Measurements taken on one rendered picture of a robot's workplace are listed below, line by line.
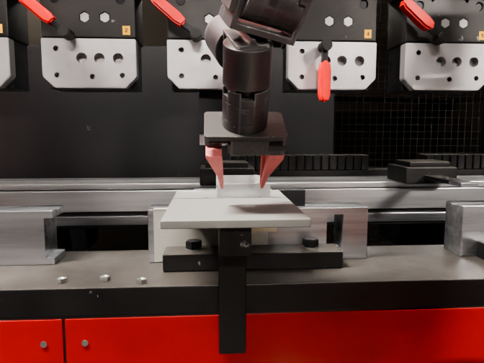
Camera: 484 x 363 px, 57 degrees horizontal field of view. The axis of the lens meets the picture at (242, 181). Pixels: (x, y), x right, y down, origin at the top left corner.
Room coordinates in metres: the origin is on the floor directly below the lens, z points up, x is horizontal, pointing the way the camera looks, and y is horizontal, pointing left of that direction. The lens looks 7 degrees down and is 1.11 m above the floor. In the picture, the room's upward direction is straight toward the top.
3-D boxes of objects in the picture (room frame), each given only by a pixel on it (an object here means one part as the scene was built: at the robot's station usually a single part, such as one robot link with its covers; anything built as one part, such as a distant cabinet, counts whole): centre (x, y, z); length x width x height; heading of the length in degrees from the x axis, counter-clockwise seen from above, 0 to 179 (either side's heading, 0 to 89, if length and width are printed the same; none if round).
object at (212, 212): (0.65, 0.02, 1.00); 0.26 x 0.18 x 0.01; 4
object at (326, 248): (0.75, -0.02, 0.89); 0.30 x 0.05 x 0.03; 94
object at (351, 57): (0.81, -0.15, 1.26); 0.15 x 0.09 x 0.17; 94
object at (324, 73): (0.75, -0.13, 1.20); 0.04 x 0.02 x 0.10; 4
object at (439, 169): (0.99, -0.43, 1.01); 0.26 x 0.12 x 0.05; 4
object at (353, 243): (0.81, -0.03, 0.92); 0.39 x 0.06 x 0.10; 94
